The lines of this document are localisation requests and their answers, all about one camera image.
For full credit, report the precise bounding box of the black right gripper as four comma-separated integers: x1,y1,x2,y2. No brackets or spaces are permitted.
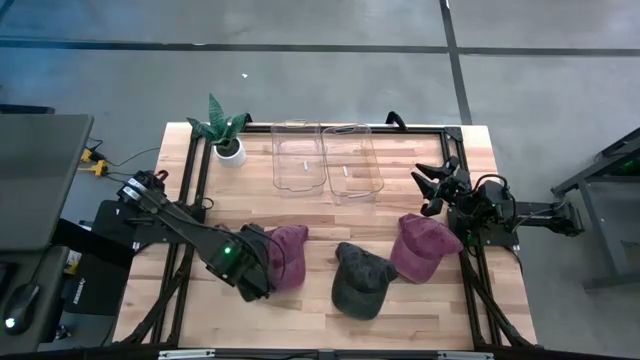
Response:
410,155,474,217

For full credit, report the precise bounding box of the maroon baseball cap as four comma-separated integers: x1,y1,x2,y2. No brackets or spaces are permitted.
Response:
263,224,310,292
388,213,465,285

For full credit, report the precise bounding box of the black baseball cap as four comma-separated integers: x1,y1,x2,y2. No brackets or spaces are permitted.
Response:
330,241,400,322

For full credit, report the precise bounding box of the clear plastic bin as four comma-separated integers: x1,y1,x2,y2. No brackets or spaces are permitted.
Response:
270,119,329,198
321,122,386,206

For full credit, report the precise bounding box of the white plant pot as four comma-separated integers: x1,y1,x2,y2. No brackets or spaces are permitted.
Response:
212,137,248,169

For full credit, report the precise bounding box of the green snake plant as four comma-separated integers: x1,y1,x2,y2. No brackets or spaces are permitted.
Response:
186,92,250,156

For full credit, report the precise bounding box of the black controller box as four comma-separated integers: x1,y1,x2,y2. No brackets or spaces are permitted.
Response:
64,249,134,316

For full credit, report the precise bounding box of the black metal stand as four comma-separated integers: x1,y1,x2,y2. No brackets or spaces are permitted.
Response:
551,127,640,291

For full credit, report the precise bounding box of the dark desk surface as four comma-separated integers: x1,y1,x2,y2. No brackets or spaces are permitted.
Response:
0,244,71,354

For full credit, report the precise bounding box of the grey desk top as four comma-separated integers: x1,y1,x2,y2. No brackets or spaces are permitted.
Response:
0,113,95,252

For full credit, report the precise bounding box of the black computer mouse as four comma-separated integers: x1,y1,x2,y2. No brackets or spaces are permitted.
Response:
2,282,41,336

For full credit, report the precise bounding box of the black aluminium table frame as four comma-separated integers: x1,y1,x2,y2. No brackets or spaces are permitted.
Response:
112,117,539,351

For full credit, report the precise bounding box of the black floor cable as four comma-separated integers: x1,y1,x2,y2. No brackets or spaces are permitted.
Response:
102,146,161,184

